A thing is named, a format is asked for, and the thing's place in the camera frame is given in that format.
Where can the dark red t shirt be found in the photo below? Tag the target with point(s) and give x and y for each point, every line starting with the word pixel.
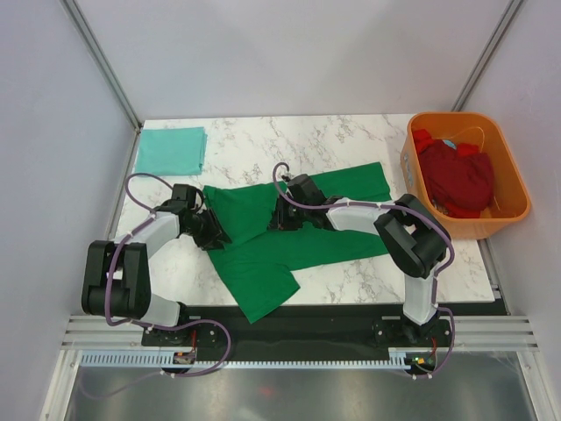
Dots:
pixel 459 180

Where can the white slotted cable duct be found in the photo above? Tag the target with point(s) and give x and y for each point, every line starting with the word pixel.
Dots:
pixel 168 359

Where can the folded teal t shirt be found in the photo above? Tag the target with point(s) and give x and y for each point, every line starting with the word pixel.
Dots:
pixel 171 152

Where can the bright red t shirt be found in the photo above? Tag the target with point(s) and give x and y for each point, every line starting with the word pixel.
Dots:
pixel 424 141

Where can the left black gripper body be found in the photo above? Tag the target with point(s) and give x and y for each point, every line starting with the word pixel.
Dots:
pixel 204 229

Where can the green t shirt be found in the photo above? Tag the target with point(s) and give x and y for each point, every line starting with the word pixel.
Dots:
pixel 257 266

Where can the orange plastic bin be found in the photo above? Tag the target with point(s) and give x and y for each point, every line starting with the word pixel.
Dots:
pixel 510 203

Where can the right aluminium frame post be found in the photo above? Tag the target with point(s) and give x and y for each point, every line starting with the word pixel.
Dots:
pixel 499 33

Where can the aluminium rail profile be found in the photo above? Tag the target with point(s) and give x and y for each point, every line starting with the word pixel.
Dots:
pixel 473 333

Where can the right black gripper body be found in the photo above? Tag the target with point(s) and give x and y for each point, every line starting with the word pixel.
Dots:
pixel 289 217

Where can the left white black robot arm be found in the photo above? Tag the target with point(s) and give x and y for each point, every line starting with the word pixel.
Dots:
pixel 117 281

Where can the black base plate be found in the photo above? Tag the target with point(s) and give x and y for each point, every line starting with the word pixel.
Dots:
pixel 301 332

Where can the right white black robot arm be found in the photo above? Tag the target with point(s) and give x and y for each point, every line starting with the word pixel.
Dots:
pixel 417 244

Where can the aluminium frame post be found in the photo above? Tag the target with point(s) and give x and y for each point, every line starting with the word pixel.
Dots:
pixel 499 33
pixel 91 42

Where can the left aluminium frame post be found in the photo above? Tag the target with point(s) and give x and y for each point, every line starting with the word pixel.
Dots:
pixel 91 42

